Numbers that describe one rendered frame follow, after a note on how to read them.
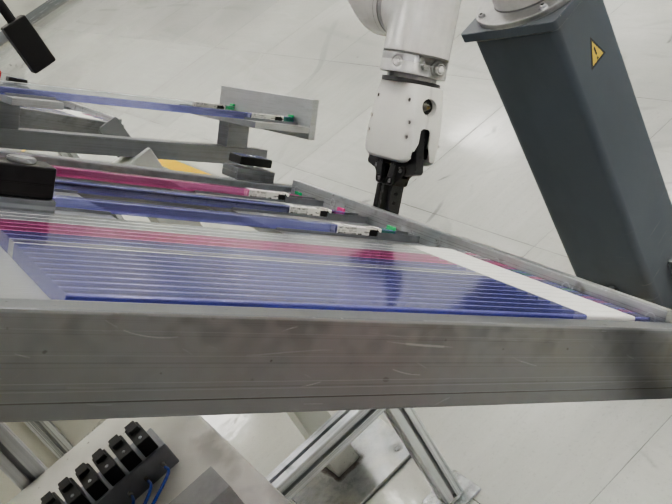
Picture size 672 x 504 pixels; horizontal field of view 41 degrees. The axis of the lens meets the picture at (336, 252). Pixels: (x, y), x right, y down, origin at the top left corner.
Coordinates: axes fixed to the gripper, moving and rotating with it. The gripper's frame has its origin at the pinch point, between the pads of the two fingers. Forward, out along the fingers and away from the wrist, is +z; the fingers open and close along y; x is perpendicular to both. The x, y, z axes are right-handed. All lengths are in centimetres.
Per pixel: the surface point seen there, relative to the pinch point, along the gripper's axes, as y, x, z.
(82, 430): 96, 1, 72
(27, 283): -39, 55, 3
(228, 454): -4.5, 19.2, 32.1
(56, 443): 93, 8, 74
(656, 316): -46.0, 3.5, 1.8
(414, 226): -10.9, 3.4, 1.5
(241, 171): 19.0, 11.8, 0.8
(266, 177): 19.0, 7.7, 1.2
